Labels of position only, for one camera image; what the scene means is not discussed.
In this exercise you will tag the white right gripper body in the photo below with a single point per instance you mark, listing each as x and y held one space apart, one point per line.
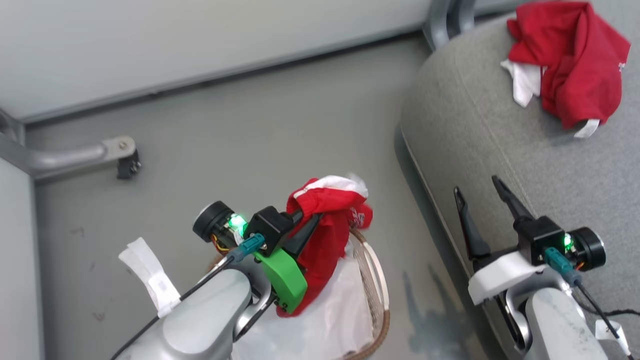
500 275

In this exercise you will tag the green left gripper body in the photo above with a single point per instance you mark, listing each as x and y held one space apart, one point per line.
285 280

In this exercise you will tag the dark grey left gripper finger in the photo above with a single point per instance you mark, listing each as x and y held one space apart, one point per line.
294 216
302 236

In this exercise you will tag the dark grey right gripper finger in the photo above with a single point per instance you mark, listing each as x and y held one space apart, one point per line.
511 202
472 232

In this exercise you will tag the red garment white striped band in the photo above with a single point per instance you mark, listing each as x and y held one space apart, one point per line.
325 240

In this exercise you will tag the red shirt with white trim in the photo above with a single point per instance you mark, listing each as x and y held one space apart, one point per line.
575 60

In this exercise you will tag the grey fabric sofa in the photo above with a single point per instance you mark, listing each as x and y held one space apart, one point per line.
475 100

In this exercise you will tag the white basket liner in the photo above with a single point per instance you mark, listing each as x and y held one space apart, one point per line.
340 320

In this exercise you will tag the white woven-rim laundry basket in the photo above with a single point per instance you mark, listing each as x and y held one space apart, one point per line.
377 280

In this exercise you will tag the black caster wheel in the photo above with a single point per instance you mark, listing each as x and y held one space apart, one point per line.
128 166

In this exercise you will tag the grey partition support leg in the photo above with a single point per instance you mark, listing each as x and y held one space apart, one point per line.
60 159

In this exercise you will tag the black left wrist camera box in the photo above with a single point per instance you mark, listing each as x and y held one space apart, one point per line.
270 227

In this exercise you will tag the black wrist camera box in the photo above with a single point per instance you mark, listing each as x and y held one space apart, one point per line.
540 237
270 227

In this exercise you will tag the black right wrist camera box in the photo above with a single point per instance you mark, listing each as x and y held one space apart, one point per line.
540 237

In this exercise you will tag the aluminium partition bottom rail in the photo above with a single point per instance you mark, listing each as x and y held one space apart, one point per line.
225 76

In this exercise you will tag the grey partition post with feet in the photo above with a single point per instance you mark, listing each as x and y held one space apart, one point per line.
440 20

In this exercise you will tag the grey partition corner post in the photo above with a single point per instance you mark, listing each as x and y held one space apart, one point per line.
10 127

